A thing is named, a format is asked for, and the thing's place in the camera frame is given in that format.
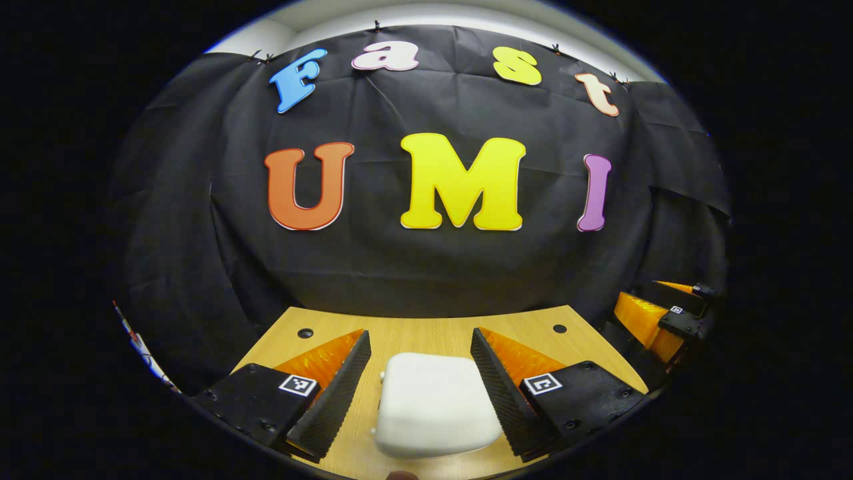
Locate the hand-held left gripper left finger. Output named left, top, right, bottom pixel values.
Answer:
left=192, top=328, right=373, bottom=462

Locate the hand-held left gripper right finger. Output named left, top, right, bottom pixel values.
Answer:
left=470, top=326, right=647, bottom=463

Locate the white suitcase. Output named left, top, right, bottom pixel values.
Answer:
left=372, top=351, right=504, bottom=459

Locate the black backdrop cloth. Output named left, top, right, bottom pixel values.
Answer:
left=107, top=25, right=730, bottom=394

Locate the white and red object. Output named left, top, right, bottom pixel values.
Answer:
left=112, top=300, right=179, bottom=393

